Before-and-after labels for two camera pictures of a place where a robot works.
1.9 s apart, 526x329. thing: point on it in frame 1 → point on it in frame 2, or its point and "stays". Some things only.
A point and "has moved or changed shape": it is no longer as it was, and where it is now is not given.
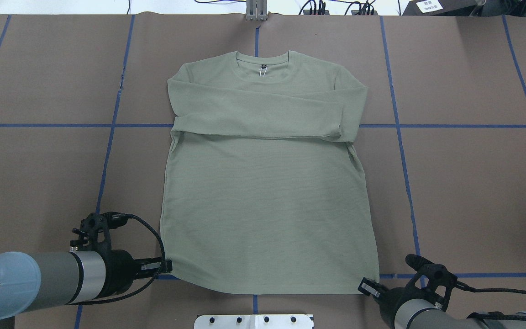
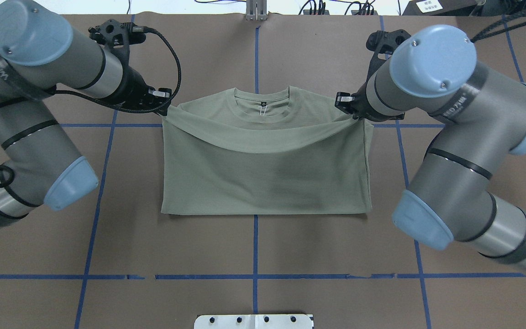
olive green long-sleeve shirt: [263, 193] has moved or changed shape
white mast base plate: [254, 321] stays
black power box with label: [440, 7] stays
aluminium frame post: [256, 10] stays
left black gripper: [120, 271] → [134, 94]
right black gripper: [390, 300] → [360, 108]
